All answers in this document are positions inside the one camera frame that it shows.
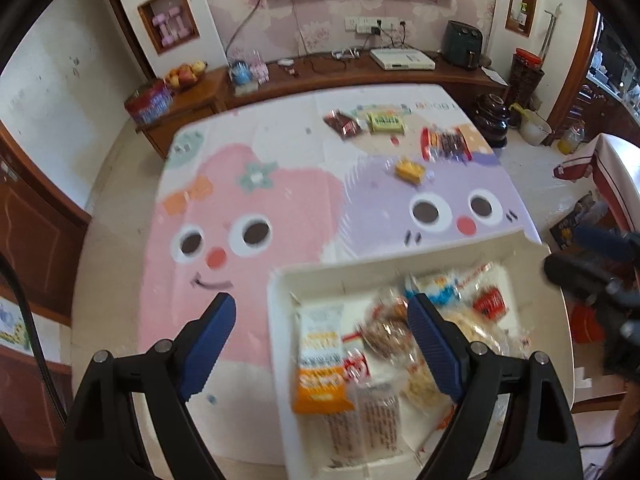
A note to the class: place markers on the red dark cookie packet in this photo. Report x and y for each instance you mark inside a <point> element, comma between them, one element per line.
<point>445,144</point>

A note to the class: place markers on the brown cookie packet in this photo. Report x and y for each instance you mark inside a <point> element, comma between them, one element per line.
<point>387,330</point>

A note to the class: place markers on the brown wafer packet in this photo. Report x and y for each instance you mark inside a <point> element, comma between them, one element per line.
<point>370,420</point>

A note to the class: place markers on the white wall shelf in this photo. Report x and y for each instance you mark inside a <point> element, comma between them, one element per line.
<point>210,35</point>

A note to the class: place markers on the book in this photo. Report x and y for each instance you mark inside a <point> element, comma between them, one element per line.
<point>565,225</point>

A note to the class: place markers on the red tin box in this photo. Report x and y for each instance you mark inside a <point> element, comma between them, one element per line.
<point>147,102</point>

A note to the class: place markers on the tall brown basket red lid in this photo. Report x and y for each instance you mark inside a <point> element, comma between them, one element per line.
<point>525,80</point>

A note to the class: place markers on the yellow liquid bottle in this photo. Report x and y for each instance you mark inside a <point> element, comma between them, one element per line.
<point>570,141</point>

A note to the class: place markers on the pink cup set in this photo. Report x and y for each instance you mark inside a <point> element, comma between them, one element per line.
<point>260,70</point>

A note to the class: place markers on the clear red label snack bag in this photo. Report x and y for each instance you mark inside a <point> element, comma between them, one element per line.
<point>490,304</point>

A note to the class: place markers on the wooden television cabinet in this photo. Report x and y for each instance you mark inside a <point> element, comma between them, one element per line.
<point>450,72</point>

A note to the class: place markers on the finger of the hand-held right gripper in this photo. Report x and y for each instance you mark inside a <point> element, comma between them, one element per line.
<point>570,270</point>
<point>602,241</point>

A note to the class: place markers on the green snack packet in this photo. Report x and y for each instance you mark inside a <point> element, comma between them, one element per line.
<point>386,121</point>

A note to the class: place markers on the white wall socket strip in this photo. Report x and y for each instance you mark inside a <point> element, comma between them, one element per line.
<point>360,23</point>

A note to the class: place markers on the white set-top box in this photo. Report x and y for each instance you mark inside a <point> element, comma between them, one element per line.
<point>400,58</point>

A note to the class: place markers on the blue white snack packet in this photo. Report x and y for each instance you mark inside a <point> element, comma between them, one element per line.
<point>440,285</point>

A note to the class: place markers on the yellow snack packet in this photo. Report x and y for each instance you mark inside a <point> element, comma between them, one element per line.
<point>411,170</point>

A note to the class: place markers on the wooden door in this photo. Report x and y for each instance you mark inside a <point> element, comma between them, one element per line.
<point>35,240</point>

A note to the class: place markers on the dark green air fryer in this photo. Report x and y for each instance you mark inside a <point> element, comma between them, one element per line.
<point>462,42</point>

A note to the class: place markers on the white paper sheet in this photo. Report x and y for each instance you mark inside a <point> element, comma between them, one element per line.
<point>492,76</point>

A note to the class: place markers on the orange white snack packet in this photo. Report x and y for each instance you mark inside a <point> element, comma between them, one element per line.
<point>320,360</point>

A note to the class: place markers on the dark red snack packet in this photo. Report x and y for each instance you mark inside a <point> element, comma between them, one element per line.
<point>342,124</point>

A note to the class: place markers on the red plastic bucket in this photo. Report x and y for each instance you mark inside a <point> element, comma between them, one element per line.
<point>582,325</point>

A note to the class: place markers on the small white object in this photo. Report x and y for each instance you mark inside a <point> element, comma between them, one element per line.
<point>286,61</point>

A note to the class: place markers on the white plastic bucket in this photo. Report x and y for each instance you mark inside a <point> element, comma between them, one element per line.
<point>535,130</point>

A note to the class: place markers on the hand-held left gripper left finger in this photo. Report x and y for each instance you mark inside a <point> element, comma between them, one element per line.
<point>210,345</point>

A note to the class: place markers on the pale round cookie bag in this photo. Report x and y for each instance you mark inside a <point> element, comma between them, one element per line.
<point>475,330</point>

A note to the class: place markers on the white plastic tray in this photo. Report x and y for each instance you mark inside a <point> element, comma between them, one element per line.
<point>345,300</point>

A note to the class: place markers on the yellow cookie bag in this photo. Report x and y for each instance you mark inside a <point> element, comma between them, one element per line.
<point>417,385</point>

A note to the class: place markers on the colourful wall drawing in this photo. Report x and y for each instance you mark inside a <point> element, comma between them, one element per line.
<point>12,325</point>

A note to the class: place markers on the red white chair cover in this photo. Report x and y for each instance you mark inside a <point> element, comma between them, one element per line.
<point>615,170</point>

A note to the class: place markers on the dark ceramic jar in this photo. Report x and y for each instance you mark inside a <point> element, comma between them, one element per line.
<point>490,120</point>

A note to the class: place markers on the pink dumbbell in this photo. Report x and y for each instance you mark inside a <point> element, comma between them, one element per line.
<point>165,27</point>
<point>180,20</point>

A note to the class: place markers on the fruit bowl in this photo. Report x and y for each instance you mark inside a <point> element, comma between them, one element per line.
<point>182,77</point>

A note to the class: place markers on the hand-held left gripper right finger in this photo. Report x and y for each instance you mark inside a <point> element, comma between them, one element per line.
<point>435,350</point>

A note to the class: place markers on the small red white snack packet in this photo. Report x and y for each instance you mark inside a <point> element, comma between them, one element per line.
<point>356,365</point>

